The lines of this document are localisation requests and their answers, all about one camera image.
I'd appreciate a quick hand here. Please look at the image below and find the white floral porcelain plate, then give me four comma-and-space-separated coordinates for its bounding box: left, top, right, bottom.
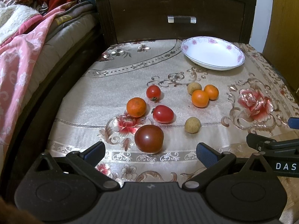
180, 36, 245, 71

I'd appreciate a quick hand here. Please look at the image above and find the pink floral blanket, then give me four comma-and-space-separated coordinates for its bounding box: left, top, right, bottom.
1, 3, 70, 151

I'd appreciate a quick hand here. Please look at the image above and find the orange mandarin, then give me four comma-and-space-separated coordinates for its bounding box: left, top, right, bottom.
126, 97, 147, 118
204, 84, 219, 100
191, 90, 209, 108

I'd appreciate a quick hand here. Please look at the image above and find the white fleece blanket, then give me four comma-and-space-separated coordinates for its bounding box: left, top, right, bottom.
0, 3, 39, 45

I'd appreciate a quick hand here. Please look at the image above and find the grey mattress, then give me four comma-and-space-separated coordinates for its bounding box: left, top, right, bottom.
21, 1, 95, 109

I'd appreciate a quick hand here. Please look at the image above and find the tan longan front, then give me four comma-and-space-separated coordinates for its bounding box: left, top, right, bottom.
184, 117, 201, 133

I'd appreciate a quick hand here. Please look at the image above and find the silver black drawer handle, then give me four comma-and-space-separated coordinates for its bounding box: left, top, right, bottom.
167, 16, 197, 24

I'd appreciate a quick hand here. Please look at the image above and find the tan longan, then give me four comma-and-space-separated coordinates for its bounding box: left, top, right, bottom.
187, 82, 202, 95
184, 117, 201, 133

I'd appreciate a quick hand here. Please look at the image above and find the large dark red tomato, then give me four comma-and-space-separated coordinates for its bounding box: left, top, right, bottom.
134, 124, 164, 154

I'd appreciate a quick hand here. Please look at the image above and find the small round red tomato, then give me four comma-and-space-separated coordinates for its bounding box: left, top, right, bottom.
146, 85, 161, 102

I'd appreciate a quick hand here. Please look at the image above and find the dark wooden nightstand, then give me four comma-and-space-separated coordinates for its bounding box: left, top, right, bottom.
95, 0, 256, 45

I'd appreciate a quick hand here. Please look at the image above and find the brown wooden cabinet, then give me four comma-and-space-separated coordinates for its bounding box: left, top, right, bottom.
263, 0, 298, 91

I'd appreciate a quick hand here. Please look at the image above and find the tan longan back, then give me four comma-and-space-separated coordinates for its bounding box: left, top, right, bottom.
187, 82, 202, 95

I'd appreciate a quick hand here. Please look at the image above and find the oval red tomato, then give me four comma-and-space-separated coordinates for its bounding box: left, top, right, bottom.
152, 105, 174, 123

